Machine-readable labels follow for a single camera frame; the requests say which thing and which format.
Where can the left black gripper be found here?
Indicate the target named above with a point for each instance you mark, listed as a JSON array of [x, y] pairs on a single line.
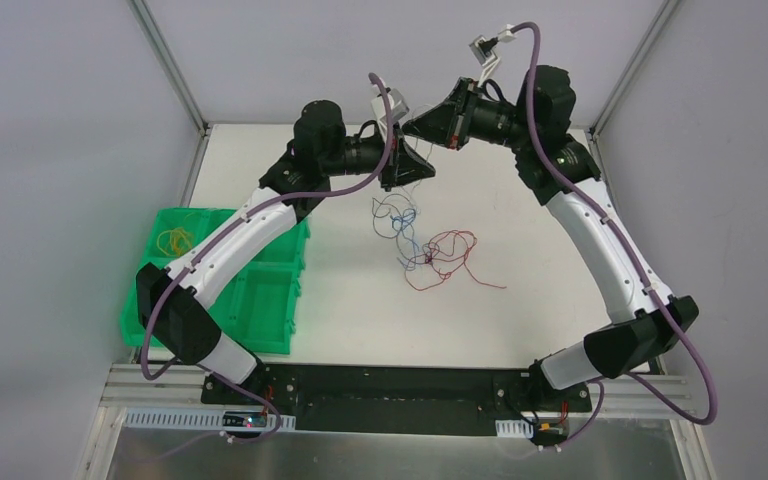
[[392, 159]]

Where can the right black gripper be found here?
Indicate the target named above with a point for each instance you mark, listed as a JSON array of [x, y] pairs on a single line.
[[458, 115]]

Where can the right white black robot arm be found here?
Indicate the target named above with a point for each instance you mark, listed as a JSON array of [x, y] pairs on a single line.
[[646, 317]]

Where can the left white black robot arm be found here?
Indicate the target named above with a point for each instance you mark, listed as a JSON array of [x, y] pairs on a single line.
[[173, 301]]

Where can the green plastic compartment bin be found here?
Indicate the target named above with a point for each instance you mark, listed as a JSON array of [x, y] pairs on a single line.
[[257, 307]]

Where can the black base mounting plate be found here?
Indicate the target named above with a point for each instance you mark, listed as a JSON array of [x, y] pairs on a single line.
[[409, 400]]

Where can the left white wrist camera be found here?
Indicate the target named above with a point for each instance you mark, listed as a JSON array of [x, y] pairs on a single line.
[[398, 107]]

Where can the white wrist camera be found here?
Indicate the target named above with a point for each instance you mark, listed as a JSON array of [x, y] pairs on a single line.
[[398, 107], [484, 50]]

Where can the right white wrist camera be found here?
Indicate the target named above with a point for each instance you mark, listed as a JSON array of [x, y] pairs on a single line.
[[484, 50]]

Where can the right white cable duct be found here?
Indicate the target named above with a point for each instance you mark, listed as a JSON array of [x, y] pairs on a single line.
[[514, 429]]

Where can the white cable duct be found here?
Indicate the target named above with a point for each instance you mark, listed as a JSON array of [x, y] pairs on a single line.
[[235, 421], [514, 429]]

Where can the aluminium frame rail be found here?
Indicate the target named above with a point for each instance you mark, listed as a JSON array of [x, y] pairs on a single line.
[[180, 386]]

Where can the left white cable duct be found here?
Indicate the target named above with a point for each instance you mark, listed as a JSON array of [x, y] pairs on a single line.
[[235, 421]]

